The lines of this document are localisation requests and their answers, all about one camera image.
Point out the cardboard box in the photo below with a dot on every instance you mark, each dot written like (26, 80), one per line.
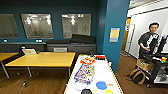
(144, 64)

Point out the white paper label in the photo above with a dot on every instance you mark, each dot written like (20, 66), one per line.
(60, 49)

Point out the long dark bench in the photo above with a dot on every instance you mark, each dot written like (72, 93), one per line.
(13, 46)

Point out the white laptop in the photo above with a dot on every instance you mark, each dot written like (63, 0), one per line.
(29, 51)

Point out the wooden table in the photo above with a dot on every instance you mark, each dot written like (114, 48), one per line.
(6, 56)
(43, 60)

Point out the black air hockey puck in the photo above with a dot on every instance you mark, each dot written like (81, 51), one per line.
(86, 91)

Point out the brown wooden door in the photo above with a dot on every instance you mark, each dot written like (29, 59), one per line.
(126, 33)

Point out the colourful bowls stack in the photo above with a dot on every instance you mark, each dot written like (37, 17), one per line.
(85, 73)

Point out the dark grey sofa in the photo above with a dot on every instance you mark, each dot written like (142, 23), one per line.
(83, 41)

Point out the yellow air hockey table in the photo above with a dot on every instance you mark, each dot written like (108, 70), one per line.
(104, 75)

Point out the small white wall plate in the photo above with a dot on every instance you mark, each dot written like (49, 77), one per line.
(39, 40)
(5, 40)

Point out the person in dark top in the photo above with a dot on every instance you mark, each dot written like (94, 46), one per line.
(146, 40)

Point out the tan brown backpack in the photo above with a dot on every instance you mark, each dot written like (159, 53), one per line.
(138, 77)

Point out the interior window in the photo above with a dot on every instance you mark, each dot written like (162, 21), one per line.
(36, 25)
(76, 26)
(8, 26)

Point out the yellow wall notice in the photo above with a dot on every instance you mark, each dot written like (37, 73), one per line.
(114, 34)

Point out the white round robot housing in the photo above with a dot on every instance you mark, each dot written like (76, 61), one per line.
(80, 86)

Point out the orange red game box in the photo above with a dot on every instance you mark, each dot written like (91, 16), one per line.
(88, 60)

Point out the small blue object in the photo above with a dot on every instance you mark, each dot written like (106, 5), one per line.
(101, 85)

